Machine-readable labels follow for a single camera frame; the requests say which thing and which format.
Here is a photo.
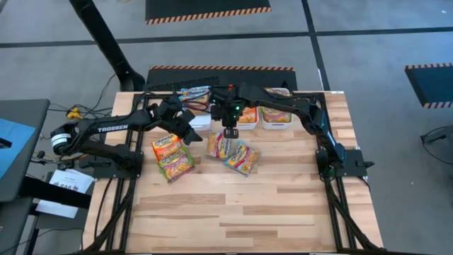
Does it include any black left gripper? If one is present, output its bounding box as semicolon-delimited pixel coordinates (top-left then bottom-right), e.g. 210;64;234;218
157;94;204;146

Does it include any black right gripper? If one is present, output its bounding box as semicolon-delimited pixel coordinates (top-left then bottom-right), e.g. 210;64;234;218
210;84;246;140

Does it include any white plastic bin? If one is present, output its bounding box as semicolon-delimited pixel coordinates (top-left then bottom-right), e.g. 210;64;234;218
260;87;294;131
236;106;260;131
180;88;212;132

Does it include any blue beef Maruchan ramen pack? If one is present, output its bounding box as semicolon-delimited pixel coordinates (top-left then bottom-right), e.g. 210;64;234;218
206;130;234;160
182;95;210;111

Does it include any orange Maruchan ramen pack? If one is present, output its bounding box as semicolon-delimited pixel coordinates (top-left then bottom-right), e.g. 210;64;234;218
151;133;183;162
237;106;258;124

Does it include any black hazard-striped floor mat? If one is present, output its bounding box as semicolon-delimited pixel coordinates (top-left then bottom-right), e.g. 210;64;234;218
404;62;453;109
145;64;299;92
144;0;273;26

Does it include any white printed paper sheet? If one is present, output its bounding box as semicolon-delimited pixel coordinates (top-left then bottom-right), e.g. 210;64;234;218
47;169;95;194

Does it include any black stand leg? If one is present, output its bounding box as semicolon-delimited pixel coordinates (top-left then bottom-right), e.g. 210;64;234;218
68;0;146;92

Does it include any white blank paper sheet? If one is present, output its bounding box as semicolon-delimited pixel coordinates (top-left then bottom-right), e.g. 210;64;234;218
35;200;79;220

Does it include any grey desk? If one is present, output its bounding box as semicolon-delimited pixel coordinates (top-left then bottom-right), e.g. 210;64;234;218
0;98;51;203

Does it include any blue desk pad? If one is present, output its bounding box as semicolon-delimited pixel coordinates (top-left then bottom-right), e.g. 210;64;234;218
0;118;38;180

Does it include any black floor device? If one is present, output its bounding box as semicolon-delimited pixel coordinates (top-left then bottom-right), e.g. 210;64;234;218
420;124;453;145

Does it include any black aluminium table frame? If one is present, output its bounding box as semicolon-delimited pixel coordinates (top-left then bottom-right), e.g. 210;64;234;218
83;91;386;255

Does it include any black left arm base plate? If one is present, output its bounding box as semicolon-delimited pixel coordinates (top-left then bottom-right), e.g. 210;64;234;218
79;152;144;179

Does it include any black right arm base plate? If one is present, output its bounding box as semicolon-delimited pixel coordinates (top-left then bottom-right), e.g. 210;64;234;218
316;148;375;178

